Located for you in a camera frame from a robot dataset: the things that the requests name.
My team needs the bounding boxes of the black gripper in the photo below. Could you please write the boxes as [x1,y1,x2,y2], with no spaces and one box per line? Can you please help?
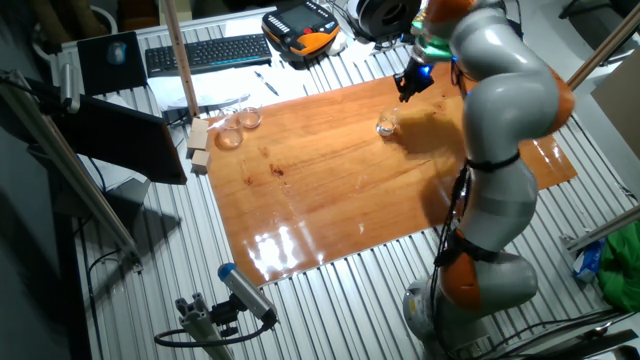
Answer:
[393,58,435,104]

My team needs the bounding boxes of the clear glass stirring rod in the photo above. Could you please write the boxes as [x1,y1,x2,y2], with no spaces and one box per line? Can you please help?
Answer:
[385,101,407,131]

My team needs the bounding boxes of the glass beaker with water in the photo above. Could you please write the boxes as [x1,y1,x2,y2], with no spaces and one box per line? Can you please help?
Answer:
[375,106,401,138]

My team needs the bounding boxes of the empty glass beaker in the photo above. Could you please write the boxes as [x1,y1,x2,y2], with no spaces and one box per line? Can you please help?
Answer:
[238,105,263,130]
[217,107,245,150]

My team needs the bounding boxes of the white tissue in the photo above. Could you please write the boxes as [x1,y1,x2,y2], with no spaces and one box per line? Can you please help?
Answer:
[344,40,379,64]

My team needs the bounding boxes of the black filament spool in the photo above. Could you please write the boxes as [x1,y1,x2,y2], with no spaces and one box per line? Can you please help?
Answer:
[349,0,422,44]

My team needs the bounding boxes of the white rounded plastic object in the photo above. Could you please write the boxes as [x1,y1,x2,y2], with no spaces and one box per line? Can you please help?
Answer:
[324,32,349,56]

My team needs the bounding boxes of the orange and black teach pendant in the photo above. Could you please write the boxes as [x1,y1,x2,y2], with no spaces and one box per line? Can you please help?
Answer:
[261,0,341,62]

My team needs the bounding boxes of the black pen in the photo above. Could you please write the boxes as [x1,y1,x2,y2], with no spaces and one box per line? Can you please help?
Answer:
[253,70,280,97]

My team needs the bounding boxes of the glossy wooden board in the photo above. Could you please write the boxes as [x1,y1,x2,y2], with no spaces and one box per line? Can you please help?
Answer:
[204,62,579,287]

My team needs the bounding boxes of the white paper sheets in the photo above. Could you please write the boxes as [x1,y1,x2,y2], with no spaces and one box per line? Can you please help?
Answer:
[147,64,326,112]

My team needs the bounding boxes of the black computer keyboard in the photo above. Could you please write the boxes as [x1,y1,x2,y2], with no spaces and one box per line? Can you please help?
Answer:
[144,33,274,79]

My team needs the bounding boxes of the black office chair base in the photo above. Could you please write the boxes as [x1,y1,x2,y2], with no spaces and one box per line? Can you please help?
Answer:
[557,0,640,21]

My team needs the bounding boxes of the brown cardboard box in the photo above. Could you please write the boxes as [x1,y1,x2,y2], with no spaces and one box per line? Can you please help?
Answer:
[589,47,640,161]

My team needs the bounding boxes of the aluminium profile bar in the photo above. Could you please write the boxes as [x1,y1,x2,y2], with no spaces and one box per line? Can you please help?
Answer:
[559,204,640,254]

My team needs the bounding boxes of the blue and white tissue pack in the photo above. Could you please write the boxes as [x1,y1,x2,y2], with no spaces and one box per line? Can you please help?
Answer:
[572,238,606,284]

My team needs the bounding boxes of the green cloth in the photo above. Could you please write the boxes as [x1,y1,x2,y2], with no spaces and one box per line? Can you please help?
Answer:
[597,222,640,314]

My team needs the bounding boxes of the black flat monitor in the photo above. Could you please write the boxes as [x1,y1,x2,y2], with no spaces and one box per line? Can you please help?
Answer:
[52,94,189,186]

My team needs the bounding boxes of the grey computer mouse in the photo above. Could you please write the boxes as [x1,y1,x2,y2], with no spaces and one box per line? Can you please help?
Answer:
[107,40,128,66]

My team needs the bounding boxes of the metal spoon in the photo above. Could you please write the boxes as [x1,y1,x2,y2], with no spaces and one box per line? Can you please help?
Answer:
[574,312,636,342]

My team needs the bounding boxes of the white round bucket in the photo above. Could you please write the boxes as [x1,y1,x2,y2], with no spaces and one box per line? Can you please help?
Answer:
[89,4,119,36]

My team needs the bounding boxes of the black flat bar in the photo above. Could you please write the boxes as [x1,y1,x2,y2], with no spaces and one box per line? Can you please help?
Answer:
[514,327,640,360]

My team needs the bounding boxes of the black mouse pad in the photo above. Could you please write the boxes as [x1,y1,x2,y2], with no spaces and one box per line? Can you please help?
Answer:
[76,30,149,96]

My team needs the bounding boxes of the long grey aluminium strut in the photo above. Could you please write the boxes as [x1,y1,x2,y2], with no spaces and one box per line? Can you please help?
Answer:
[0,69,144,271]

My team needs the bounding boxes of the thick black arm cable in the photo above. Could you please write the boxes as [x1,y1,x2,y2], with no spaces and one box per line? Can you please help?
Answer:
[429,167,471,351]

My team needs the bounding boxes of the wooden frame pole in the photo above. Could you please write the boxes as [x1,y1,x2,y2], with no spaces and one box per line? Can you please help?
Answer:
[162,0,200,119]
[567,2,640,91]

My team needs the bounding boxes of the silver camera with blue cap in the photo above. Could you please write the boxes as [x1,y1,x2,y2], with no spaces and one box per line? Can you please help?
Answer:
[217,262,279,326]

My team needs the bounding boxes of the short aluminium profile post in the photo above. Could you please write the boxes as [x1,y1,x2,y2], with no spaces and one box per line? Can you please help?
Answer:
[174,292,236,360]

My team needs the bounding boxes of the black camera cable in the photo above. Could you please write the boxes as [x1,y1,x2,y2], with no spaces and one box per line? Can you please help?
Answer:
[153,319,274,349]

